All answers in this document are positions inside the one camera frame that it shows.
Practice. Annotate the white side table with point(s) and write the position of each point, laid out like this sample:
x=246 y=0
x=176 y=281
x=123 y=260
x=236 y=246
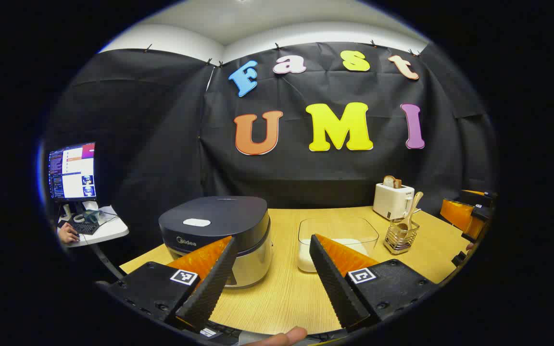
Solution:
x=111 y=230

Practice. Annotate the computer monitor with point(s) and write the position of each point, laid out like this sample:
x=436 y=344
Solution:
x=72 y=173

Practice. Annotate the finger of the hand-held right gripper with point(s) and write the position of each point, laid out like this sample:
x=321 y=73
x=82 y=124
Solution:
x=457 y=214
x=479 y=198

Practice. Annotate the white tape roll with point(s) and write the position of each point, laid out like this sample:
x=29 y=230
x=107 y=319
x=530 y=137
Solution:
x=80 y=218

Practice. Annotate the clear plastic container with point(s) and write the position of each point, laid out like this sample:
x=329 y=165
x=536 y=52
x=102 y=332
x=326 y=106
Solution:
x=339 y=228

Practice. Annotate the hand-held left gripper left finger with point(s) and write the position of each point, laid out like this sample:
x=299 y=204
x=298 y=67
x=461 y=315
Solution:
x=209 y=288

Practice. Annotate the black keyboard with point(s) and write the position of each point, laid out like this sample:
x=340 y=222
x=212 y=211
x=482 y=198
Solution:
x=84 y=228

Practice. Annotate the white toaster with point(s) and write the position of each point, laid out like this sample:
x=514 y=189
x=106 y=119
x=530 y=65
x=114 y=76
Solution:
x=390 y=202

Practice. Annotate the wooden spoon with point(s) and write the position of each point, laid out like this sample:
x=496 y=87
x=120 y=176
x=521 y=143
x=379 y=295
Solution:
x=414 y=204

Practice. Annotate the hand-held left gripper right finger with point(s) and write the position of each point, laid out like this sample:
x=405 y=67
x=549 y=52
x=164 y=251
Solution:
x=334 y=283

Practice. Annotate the black silver rice cooker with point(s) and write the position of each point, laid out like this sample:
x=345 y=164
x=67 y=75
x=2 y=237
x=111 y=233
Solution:
x=219 y=216

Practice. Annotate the teal object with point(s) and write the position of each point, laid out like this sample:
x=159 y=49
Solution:
x=93 y=216

